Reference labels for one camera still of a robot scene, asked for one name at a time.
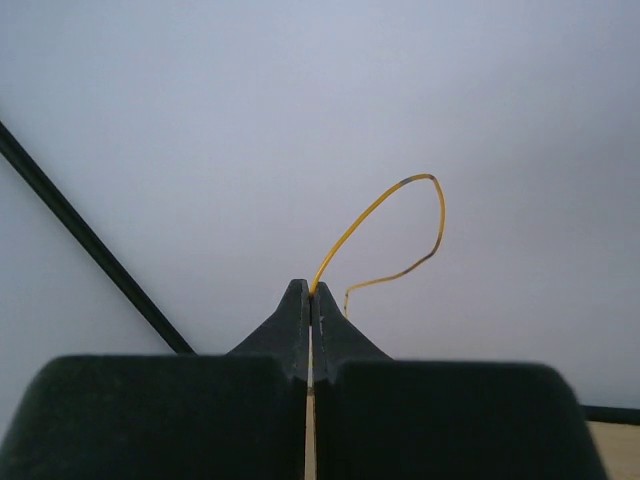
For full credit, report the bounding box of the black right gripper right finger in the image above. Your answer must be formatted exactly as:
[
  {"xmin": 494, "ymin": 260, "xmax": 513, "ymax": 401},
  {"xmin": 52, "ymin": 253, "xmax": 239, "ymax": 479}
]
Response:
[{"xmin": 311, "ymin": 284, "xmax": 607, "ymax": 479}]

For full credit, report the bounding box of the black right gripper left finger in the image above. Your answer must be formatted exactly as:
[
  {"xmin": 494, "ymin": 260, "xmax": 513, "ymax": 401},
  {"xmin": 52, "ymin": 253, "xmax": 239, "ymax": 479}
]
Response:
[{"xmin": 1, "ymin": 280, "xmax": 310, "ymax": 479}]

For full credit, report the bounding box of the yellow wire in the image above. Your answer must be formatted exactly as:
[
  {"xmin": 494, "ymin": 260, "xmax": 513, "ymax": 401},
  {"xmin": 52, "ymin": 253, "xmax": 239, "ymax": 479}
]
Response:
[{"xmin": 308, "ymin": 172, "xmax": 447, "ymax": 396}]

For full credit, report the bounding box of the black enclosure frame post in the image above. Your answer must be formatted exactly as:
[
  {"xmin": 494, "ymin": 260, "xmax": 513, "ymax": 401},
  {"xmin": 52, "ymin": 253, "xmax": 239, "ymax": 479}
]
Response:
[{"xmin": 1, "ymin": 123, "xmax": 195, "ymax": 355}]

